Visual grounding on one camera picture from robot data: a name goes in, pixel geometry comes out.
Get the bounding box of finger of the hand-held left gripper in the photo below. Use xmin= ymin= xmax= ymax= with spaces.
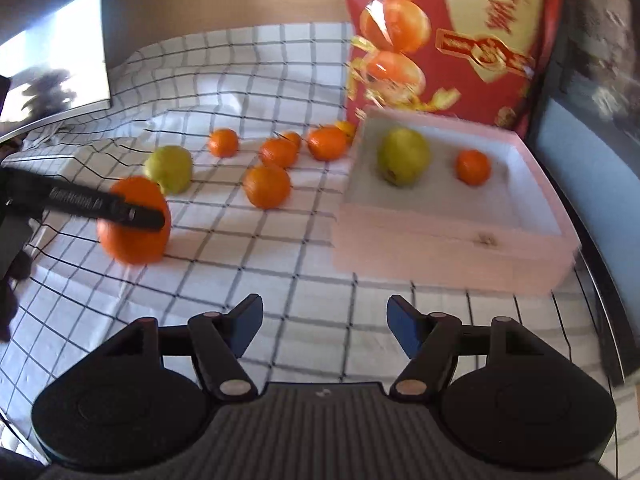
xmin=5 ymin=166 xmax=167 ymax=232

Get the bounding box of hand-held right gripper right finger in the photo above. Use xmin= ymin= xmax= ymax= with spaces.
xmin=387 ymin=294 xmax=549 ymax=402

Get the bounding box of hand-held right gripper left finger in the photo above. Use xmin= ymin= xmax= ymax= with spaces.
xmin=102 ymin=294 xmax=264 ymax=402

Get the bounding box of large orange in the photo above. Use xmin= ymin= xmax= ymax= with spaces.
xmin=97 ymin=176 xmax=173 ymax=266

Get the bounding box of pink box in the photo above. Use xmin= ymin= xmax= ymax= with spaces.
xmin=331 ymin=104 xmax=582 ymax=297

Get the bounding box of green apple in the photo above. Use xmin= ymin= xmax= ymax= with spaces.
xmin=376 ymin=128 xmax=432 ymax=188
xmin=143 ymin=145 xmax=194 ymax=196

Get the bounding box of white checked tablecloth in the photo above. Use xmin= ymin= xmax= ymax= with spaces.
xmin=0 ymin=22 xmax=640 ymax=480

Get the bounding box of flat screen monitor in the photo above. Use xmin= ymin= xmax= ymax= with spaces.
xmin=0 ymin=0 xmax=112 ymax=128

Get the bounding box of dark framed panel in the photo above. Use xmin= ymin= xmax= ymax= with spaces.
xmin=524 ymin=0 xmax=640 ymax=387

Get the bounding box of red orange-print gift bag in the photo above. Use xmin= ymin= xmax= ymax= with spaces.
xmin=344 ymin=0 xmax=567 ymax=139

